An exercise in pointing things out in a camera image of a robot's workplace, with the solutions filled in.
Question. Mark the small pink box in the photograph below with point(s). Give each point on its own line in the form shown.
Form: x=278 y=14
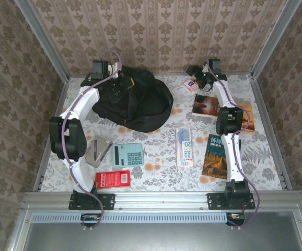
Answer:
x=190 y=86

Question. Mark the dark sunset cover paperback book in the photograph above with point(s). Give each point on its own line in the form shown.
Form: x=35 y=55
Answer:
x=204 y=104

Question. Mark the orange cover paperback book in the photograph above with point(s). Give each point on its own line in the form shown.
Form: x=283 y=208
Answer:
x=249 y=117

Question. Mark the black fabric backpack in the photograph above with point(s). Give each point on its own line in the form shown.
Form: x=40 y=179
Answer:
x=145 y=104

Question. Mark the blue and white pencil box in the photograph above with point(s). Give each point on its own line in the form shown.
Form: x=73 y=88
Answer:
x=184 y=146

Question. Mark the grey marker pen box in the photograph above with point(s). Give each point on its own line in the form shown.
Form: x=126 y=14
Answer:
x=101 y=149

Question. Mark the teal desert cover geography book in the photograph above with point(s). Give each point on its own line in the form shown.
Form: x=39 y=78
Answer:
x=215 y=157

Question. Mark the teal desk calculator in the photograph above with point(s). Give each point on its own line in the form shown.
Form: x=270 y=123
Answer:
x=127 y=155

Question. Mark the red barcode box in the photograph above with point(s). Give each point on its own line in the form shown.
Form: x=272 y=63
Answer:
x=113 y=179

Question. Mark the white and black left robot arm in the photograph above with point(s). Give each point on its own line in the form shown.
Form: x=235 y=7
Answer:
x=88 y=102

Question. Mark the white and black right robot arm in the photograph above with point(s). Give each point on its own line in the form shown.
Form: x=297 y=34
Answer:
x=232 y=157

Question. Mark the floral printed table cover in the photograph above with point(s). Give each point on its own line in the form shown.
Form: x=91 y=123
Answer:
x=161 y=162

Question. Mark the grey sheet metal panel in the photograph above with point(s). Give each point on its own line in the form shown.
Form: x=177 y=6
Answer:
x=153 y=238

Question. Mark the aluminium side rail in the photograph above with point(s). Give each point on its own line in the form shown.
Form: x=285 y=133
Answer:
x=269 y=130
x=59 y=104

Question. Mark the aluminium frame post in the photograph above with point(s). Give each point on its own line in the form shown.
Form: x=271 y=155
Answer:
x=273 y=41
x=45 y=41

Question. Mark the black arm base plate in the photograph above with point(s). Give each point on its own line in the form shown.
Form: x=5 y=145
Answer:
x=215 y=201
x=106 y=201

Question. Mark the aluminium mounting rail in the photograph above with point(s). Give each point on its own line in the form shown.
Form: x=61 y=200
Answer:
x=161 y=201

